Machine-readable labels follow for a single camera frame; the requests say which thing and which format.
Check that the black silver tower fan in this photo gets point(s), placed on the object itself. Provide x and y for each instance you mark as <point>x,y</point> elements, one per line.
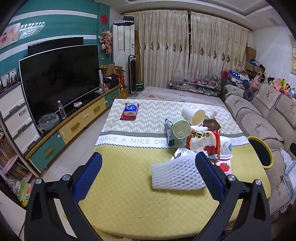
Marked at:
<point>133,76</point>

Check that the dark patterned packet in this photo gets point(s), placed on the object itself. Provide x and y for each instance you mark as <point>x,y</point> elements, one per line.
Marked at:
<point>170,134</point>

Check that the yellow white printed tablecloth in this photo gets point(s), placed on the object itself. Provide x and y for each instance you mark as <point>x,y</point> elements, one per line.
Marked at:
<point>129,185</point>

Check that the green-rimmed cup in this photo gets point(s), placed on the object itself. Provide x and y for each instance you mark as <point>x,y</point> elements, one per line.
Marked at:
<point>180,129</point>

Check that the child drawing wall picture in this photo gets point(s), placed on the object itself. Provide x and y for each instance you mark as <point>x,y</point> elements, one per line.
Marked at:
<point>9,36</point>

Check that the beige patterned curtain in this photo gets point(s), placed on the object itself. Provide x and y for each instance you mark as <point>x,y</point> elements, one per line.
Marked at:
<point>161,46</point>
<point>217,46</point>

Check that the framed wall picture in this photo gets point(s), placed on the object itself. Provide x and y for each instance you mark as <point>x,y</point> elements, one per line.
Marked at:
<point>293,55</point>

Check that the large black television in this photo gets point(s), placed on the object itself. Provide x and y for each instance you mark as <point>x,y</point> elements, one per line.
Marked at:
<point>60,78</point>

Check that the clear plastic bag bowl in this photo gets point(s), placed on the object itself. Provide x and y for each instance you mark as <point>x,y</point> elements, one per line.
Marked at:
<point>48,121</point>

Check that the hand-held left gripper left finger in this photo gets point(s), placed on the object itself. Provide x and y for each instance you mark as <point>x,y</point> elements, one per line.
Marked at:
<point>89,176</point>

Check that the photo frame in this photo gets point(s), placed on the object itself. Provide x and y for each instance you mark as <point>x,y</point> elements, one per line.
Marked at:
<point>8,80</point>

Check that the large white cup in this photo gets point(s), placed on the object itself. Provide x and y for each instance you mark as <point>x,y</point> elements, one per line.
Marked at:
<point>189,114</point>

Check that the white standing air conditioner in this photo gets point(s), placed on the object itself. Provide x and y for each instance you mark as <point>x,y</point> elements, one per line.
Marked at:
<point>122,41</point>

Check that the beige sofa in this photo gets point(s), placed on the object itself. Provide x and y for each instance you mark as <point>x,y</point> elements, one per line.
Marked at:
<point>252,115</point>

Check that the dark round cushion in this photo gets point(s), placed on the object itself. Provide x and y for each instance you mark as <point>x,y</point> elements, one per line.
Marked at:
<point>249,95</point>

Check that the yellow green television cabinet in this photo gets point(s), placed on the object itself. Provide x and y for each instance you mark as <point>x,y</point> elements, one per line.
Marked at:
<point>76,122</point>

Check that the red white noodle packet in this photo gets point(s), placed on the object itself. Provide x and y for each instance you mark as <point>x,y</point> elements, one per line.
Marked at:
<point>203,143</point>

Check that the small white cup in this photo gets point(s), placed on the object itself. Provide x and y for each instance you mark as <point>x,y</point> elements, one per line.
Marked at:
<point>211,114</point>

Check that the open cardboard boxes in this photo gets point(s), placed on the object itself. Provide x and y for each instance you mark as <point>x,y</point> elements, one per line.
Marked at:
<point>111,69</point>

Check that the white drawer unit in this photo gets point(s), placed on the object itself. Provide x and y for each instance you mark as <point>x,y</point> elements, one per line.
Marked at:
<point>16,115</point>

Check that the white papers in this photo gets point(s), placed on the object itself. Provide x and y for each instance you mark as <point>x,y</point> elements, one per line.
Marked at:
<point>285,154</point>

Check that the wicker basket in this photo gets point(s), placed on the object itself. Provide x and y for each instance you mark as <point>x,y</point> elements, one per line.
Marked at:
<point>123,92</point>

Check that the brown plastic tray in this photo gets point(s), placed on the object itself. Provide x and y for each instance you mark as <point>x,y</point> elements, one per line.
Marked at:
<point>211,124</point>

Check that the glittery wall decoration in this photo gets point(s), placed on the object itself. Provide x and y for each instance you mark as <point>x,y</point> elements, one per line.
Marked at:
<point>31,30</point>

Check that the blue star-print bag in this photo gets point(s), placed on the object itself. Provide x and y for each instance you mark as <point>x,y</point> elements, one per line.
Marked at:
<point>237,76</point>

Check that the white printed wrapper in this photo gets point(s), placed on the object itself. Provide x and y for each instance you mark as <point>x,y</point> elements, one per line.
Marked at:
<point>183,153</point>

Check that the pink white small object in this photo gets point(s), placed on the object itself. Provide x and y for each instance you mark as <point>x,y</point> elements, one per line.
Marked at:
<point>77,104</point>

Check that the white blue-print paper cup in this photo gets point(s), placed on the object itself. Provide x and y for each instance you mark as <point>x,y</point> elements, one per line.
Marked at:
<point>225,148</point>

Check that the pile of stuffed toys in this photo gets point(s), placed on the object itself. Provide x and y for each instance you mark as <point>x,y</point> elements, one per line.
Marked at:
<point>277,83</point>

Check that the cluttered low glass table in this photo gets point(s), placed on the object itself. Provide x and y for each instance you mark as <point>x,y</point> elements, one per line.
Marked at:
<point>196,87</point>

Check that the stacked cardboard boxes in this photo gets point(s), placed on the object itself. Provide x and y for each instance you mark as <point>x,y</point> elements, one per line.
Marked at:
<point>252,58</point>

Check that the red flat packet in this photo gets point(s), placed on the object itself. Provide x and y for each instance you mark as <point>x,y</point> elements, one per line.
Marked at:
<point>126,118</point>

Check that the blue clear folder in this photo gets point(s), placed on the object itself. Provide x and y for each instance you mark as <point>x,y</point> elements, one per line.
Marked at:
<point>291,180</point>

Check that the red box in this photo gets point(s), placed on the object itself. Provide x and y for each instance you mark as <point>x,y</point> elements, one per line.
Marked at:
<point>120,81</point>

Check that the blue white tissue pack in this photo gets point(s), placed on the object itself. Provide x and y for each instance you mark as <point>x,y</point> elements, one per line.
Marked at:
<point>130,110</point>

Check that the clear water bottle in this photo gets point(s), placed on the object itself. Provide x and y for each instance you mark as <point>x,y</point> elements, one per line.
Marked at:
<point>62,111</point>

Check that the black yellow-rimmed trash bin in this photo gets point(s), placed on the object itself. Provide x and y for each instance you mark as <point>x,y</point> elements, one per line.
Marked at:
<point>261,153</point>

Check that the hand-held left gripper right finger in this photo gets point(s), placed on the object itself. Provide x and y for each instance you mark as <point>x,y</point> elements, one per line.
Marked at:
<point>208,173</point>

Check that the pink strawberry packet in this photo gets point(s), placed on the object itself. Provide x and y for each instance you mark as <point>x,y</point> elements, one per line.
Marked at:
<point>224,167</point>

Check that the red round wall decoration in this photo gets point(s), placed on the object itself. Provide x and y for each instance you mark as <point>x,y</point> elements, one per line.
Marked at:
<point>104,19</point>

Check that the dark green box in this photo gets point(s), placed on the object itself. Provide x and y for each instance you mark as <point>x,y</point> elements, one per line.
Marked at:
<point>139,85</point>

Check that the bookshelf with books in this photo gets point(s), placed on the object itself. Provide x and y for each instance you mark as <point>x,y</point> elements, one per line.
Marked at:
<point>11,166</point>

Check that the artificial flower decoration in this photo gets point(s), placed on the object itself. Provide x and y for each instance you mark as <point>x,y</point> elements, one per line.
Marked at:
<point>106,40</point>

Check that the white foam net sleeve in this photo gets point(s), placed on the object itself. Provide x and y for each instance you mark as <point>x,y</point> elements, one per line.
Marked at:
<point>175,173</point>

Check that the small black television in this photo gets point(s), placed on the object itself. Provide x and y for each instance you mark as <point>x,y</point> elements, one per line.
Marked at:
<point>55,45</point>

